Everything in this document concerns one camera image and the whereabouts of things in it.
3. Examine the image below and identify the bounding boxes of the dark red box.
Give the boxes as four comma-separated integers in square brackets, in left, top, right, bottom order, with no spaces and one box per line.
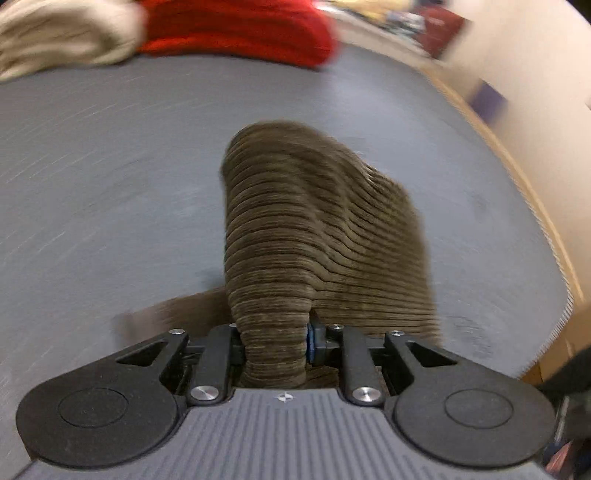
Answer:
[413,4,468,62]

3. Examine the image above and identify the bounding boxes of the beige folded cloth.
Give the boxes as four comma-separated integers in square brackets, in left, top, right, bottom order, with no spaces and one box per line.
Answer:
[0,0,149,85]

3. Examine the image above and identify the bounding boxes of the purple object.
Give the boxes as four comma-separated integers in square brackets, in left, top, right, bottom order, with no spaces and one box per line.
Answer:
[470,79,506,118]

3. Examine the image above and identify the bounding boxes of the brown corduroy pants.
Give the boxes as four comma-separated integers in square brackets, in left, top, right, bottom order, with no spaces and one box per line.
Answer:
[113,120,445,389]

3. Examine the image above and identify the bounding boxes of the grey table mat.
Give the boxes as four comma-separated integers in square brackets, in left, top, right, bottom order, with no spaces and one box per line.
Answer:
[0,44,574,467]

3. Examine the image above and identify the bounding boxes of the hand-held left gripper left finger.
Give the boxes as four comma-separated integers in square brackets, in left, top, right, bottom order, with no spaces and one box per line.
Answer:
[115,324,245,408]

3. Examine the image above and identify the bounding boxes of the red knitted cloth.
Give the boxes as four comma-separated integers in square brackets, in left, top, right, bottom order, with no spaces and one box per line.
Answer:
[137,0,339,71]

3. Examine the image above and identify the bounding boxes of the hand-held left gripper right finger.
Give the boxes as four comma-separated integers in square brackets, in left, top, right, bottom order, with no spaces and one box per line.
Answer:
[305,316,481,408]

